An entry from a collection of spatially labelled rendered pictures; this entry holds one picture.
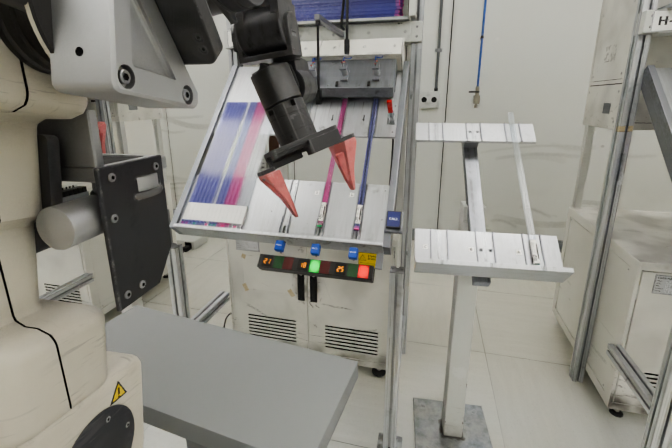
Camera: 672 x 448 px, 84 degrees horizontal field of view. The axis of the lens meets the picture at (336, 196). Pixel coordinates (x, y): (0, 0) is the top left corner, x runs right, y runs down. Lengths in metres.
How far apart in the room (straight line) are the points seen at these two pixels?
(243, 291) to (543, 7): 2.55
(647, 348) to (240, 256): 1.47
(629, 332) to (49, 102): 1.60
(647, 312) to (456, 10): 2.16
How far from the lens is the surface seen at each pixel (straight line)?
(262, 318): 1.68
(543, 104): 3.02
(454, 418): 1.49
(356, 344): 1.61
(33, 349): 0.45
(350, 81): 1.33
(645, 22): 1.59
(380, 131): 1.25
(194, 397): 0.79
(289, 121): 0.52
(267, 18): 0.53
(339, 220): 1.10
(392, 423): 1.39
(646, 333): 1.64
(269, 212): 1.17
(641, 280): 1.54
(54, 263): 2.27
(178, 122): 3.65
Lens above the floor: 1.11
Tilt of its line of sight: 15 degrees down
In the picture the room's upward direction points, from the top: straight up
